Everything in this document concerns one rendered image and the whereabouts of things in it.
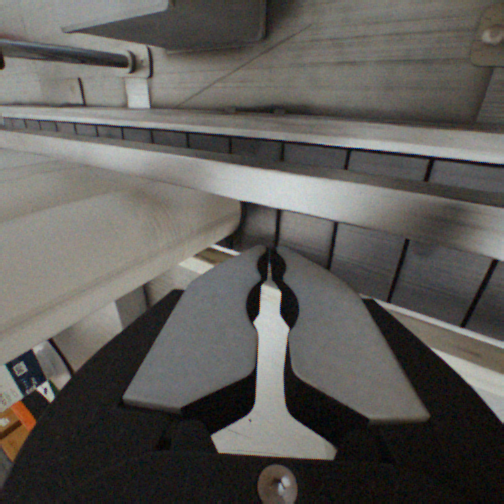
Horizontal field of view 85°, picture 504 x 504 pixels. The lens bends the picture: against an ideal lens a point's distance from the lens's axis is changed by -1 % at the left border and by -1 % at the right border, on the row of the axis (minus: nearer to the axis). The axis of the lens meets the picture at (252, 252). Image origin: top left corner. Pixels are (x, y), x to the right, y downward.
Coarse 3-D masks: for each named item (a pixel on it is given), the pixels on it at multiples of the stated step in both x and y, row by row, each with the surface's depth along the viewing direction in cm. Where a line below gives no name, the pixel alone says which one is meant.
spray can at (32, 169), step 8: (56, 160) 22; (8, 168) 19; (16, 168) 19; (24, 168) 20; (32, 168) 20; (40, 168) 20; (48, 168) 20; (56, 168) 21; (64, 168) 21; (0, 176) 18; (8, 176) 18; (16, 176) 19
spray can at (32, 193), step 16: (32, 176) 16; (48, 176) 16; (64, 176) 16; (80, 176) 17; (96, 176) 17; (112, 176) 18; (128, 176) 19; (0, 192) 14; (16, 192) 14; (32, 192) 15; (48, 192) 15; (64, 192) 16; (80, 192) 16; (96, 192) 17; (0, 208) 13; (16, 208) 14; (32, 208) 14
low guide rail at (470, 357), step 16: (192, 256) 20; (208, 256) 20; (224, 256) 20; (272, 288) 16; (400, 320) 14; (416, 320) 14; (432, 336) 13; (448, 336) 13; (464, 336) 13; (448, 352) 12; (464, 352) 12; (480, 352) 12; (496, 352) 12; (464, 368) 12; (480, 368) 12; (496, 368) 12; (480, 384) 12; (496, 384) 12
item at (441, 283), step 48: (192, 144) 20; (240, 144) 18; (288, 144) 16; (240, 240) 21; (288, 240) 19; (336, 240) 17; (384, 240) 15; (384, 288) 16; (432, 288) 15; (480, 288) 14
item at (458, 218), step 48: (0, 144) 19; (48, 144) 15; (96, 144) 12; (144, 144) 12; (240, 192) 9; (288, 192) 8; (336, 192) 7; (384, 192) 7; (432, 192) 6; (480, 192) 7; (432, 240) 7; (480, 240) 6
